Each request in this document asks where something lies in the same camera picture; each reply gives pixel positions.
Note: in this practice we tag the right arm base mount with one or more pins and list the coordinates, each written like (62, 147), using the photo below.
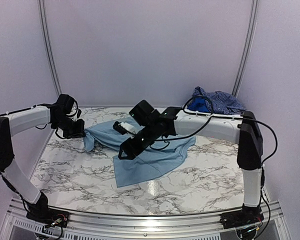
(244, 216)

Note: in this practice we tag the blue patterned button shirt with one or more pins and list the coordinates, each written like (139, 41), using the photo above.
(220, 102)

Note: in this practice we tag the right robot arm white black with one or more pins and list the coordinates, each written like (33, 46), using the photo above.
(238, 129)

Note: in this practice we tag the corner aluminium post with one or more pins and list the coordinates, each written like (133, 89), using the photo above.
(48, 47)
(252, 23)

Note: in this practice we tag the left corner aluminium post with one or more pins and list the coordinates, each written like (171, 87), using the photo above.
(48, 47)

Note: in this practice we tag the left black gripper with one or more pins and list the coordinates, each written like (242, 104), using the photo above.
(79, 132)

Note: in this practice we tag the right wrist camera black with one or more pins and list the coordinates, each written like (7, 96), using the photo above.
(142, 113)

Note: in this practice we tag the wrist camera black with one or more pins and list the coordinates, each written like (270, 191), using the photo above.
(142, 113)
(66, 102)

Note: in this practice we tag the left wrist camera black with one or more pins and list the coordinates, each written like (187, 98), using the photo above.
(66, 102)

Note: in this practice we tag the right corner aluminium post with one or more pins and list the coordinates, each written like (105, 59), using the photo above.
(252, 23)

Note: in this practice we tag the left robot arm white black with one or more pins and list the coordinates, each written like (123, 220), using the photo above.
(12, 123)

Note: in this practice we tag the light blue t-shirt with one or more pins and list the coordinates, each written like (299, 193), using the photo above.
(149, 165)

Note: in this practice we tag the royal blue garment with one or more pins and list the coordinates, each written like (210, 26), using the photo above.
(198, 104)

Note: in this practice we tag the aluminium front frame rail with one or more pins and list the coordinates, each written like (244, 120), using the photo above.
(101, 226)

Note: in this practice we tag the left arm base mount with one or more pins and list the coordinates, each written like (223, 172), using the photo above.
(41, 212)

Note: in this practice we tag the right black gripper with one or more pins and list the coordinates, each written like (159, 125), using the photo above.
(129, 146)

